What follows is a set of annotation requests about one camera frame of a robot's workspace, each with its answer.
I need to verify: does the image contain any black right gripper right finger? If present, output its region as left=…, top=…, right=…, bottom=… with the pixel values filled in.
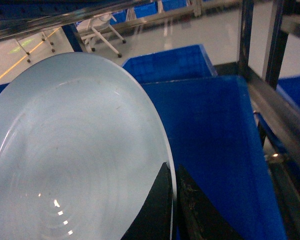
left=176, top=164, right=243, bottom=240

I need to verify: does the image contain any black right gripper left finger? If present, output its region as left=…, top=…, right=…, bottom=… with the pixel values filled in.
left=122, top=162, right=173, bottom=240

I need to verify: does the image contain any light blue round plate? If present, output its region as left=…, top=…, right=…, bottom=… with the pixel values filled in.
left=0, top=52, right=177, bottom=240

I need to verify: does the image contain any stainless steel shelf rack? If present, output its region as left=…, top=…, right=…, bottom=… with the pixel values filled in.
left=0, top=0, right=300, bottom=240

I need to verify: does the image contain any large blue crate front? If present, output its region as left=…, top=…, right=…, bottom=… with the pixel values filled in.
left=142, top=75, right=287, bottom=240

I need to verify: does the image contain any blue crate behind front crate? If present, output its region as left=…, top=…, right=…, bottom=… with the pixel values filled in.
left=122, top=44, right=218, bottom=84

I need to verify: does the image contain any white rolling chair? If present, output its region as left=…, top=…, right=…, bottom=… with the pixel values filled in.
left=76, top=13, right=127, bottom=58

